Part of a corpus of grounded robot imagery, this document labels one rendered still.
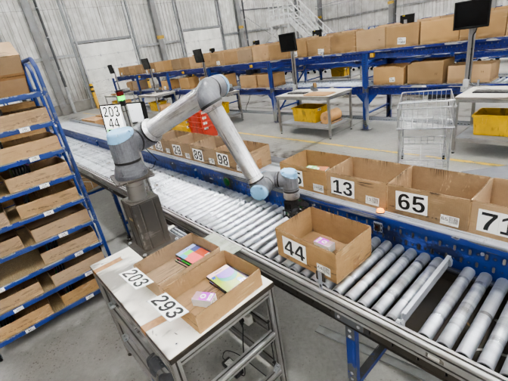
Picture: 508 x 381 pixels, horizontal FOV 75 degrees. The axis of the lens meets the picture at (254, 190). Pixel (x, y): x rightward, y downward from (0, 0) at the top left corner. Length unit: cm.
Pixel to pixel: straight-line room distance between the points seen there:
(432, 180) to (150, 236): 168
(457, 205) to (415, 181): 43
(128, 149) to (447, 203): 165
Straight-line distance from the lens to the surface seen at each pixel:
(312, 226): 201
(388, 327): 150
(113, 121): 302
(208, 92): 167
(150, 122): 205
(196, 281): 178
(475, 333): 154
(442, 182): 209
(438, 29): 648
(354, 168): 232
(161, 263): 201
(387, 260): 181
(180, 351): 151
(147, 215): 210
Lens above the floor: 182
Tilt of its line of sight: 24 degrees down
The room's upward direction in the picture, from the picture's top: 9 degrees counter-clockwise
